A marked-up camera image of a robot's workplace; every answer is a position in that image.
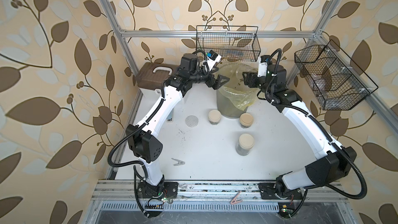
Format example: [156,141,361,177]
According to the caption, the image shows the jar with beige lid back-right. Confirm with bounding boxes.
[239,113,254,128]

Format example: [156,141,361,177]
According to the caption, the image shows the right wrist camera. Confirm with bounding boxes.
[257,55,271,77]

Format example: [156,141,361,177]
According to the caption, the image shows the jar with beige lid front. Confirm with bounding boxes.
[236,133,255,156]

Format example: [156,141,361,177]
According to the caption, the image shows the patterned white jar lid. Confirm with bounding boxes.
[185,115,199,128]

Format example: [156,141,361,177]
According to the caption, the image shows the pink clip on rail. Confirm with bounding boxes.
[230,191,242,205]

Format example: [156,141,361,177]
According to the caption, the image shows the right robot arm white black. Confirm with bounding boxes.
[243,48,368,200]

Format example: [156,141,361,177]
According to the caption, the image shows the jar with beige lid back-left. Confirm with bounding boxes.
[208,110,221,125]

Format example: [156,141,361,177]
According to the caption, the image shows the back wire basket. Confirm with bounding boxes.
[195,25,261,62]

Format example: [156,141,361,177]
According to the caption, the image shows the yellow trash bag liner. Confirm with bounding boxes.
[216,63,258,110]

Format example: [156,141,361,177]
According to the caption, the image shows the wire basket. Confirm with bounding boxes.
[294,39,379,111]
[195,25,261,62]

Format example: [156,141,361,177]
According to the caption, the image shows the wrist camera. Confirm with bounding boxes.
[206,50,222,71]
[257,55,271,77]

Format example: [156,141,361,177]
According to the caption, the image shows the brown lidded storage box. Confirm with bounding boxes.
[136,63,178,90]

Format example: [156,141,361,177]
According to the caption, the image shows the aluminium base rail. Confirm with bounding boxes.
[92,180,348,213]

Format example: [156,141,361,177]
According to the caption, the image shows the right wire basket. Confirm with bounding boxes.
[294,39,379,111]

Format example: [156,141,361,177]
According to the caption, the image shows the mesh trash bin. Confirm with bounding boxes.
[215,63,262,119]

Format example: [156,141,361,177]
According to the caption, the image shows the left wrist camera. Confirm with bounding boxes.
[206,50,222,71]

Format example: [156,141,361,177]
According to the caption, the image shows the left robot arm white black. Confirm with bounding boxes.
[107,50,229,198]

